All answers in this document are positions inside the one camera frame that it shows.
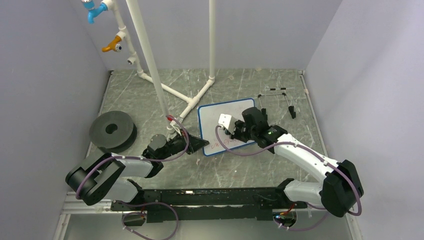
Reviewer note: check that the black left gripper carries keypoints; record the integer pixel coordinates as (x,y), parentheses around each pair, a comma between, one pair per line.
(197,143)

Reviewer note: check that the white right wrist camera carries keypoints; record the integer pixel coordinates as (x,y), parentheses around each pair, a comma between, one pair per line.
(228,122)

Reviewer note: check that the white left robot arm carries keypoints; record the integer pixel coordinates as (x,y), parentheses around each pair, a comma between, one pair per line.
(107,175)

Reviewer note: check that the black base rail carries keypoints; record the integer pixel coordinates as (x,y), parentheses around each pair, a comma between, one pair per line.
(260,203)

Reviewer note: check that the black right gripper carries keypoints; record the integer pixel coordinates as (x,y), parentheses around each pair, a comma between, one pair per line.
(235,135)

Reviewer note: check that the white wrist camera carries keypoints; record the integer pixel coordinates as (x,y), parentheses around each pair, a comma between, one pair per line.
(175,124)
(228,122)

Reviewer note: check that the aluminium extrusion rail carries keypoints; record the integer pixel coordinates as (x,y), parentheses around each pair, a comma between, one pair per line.
(72,205)

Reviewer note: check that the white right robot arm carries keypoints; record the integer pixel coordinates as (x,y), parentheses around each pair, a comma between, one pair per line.
(338,188)

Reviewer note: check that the black foam disc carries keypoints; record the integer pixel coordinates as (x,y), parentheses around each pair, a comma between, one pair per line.
(113,131)

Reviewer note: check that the blue tap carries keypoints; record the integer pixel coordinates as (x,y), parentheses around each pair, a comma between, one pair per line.
(93,11)

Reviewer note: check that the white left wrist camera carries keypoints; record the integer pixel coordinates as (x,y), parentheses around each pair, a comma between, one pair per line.
(175,124)

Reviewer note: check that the white pvc pipe frame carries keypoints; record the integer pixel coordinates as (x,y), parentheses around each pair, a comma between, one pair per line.
(132,27)

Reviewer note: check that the orange tap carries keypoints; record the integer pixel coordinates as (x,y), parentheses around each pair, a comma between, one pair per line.
(114,45)

